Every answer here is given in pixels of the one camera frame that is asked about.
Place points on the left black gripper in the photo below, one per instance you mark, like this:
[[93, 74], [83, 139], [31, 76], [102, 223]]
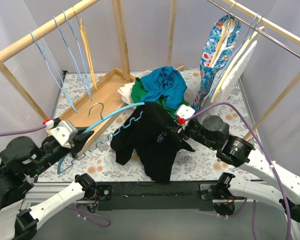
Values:
[[73, 149]]

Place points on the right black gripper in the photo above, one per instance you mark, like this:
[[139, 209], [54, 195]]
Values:
[[183, 133]]

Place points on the teal plastic hanger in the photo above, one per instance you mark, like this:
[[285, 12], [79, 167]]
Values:
[[99, 128]]

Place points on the black t shirt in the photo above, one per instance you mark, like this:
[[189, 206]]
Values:
[[149, 138]]

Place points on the teal t shirt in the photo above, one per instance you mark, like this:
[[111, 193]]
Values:
[[164, 82]]

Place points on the bright green t shirt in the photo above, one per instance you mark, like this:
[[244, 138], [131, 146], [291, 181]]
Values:
[[138, 92]]

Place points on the white t shirt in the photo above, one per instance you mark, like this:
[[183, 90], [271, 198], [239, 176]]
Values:
[[125, 92]]

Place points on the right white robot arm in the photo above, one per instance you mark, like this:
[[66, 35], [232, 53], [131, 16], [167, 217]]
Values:
[[281, 188]]

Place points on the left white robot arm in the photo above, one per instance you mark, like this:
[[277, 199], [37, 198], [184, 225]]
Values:
[[25, 205]]

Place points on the cream wooden hanger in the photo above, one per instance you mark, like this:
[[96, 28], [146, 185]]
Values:
[[233, 60]]

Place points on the wooden clothes rack left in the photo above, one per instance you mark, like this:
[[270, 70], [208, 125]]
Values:
[[105, 90]]

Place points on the wooden clothes rack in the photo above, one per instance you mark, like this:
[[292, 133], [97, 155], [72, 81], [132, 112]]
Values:
[[267, 74], [105, 90]]

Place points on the white plastic laundry basket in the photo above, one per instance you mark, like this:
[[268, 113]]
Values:
[[189, 93]]

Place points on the white fleece garment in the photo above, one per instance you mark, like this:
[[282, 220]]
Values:
[[235, 73]]

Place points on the blue floral garment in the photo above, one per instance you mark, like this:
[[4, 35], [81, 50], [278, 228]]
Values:
[[208, 73]]

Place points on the metal hanging rod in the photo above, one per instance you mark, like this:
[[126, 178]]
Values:
[[261, 22]]

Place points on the wooden clothes rack right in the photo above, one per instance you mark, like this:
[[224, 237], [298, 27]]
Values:
[[267, 74]]

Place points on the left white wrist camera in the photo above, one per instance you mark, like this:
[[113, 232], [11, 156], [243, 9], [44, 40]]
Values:
[[63, 131]]

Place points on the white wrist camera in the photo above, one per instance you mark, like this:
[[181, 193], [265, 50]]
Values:
[[182, 113], [63, 131]]

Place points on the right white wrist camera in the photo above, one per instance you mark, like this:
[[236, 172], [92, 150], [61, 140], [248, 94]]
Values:
[[182, 113]]

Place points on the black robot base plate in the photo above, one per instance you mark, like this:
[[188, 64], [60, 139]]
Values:
[[149, 195]]

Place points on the blue wire hanger right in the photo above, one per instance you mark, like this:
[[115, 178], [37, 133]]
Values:
[[249, 29]]

